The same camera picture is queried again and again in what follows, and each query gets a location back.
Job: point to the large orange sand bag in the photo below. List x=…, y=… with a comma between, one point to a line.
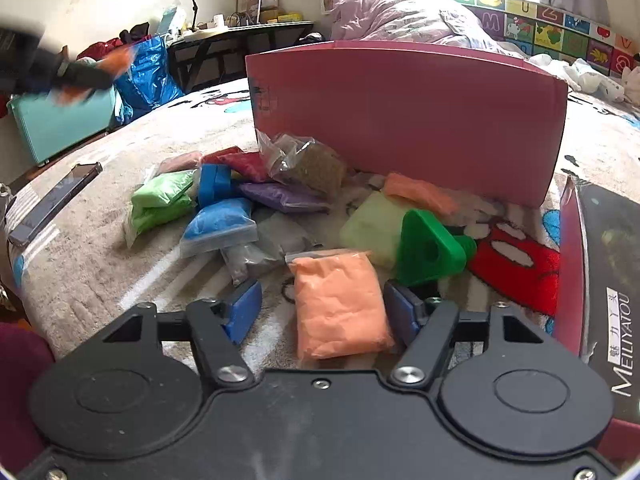
x=339, y=303

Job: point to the dark printed box lid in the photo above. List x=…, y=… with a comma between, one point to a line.
x=597, y=317

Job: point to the pink cardboard shoe box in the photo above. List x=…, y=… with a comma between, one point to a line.
x=464, y=119

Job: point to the small orange sand bag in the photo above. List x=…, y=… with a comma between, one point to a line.
x=421, y=193

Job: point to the smartphone in dark case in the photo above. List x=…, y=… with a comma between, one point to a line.
x=52, y=203

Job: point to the upper green sand bag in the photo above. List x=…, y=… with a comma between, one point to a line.
x=163, y=190

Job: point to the brown sand bag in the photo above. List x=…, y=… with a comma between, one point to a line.
x=302, y=162

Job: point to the Mickey Mouse bed blanket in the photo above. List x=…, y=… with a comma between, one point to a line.
x=81, y=271

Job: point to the green triangular plastic mould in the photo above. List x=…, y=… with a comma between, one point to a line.
x=428, y=251

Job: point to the teal plastic storage bin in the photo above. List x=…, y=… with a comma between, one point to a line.
x=49, y=128

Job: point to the purple sand bag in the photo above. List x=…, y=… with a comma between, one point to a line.
x=281, y=198

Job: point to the grey sand bag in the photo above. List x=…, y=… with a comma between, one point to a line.
x=278, y=236

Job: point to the dark red sand bag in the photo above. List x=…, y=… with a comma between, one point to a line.
x=248, y=165

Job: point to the lower green sand bag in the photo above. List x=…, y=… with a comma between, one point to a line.
x=141, y=220

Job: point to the white crumpled cloth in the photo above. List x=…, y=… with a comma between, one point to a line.
x=582, y=77

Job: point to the pale yellow-green sand bag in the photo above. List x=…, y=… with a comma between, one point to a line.
x=375, y=228

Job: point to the bright red sand bag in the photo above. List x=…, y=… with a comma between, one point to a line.
x=216, y=157

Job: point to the colourful alphabet foam mat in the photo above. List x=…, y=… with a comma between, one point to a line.
x=537, y=28

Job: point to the green sand bag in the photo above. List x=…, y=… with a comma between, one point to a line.
x=141, y=220
x=163, y=190

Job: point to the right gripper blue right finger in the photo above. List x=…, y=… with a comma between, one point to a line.
x=405, y=312

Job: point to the blue plastic shopping bag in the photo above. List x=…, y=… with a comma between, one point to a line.
x=147, y=84

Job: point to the blue sand bag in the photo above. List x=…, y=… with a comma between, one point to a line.
x=222, y=225

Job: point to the dark desk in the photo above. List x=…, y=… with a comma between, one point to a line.
x=205, y=59

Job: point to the lilac quilt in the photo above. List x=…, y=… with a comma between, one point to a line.
x=443, y=22

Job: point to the orange item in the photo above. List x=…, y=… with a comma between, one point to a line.
x=116, y=63

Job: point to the pink-brown sand bag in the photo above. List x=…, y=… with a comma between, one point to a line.
x=181, y=162

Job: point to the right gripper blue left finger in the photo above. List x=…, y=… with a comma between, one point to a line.
x=239, y=310

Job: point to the blue plastic mould block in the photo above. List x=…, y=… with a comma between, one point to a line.
x=216, y=184

